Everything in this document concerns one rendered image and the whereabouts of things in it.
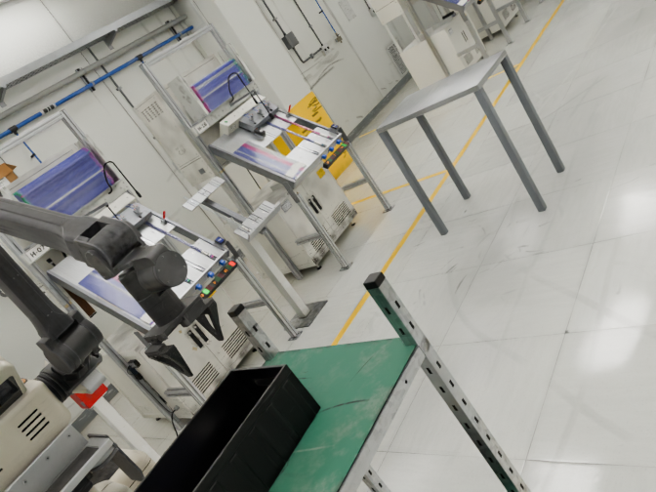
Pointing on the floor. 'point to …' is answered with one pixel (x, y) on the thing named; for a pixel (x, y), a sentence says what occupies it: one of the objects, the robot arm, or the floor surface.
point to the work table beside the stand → (471, 81)
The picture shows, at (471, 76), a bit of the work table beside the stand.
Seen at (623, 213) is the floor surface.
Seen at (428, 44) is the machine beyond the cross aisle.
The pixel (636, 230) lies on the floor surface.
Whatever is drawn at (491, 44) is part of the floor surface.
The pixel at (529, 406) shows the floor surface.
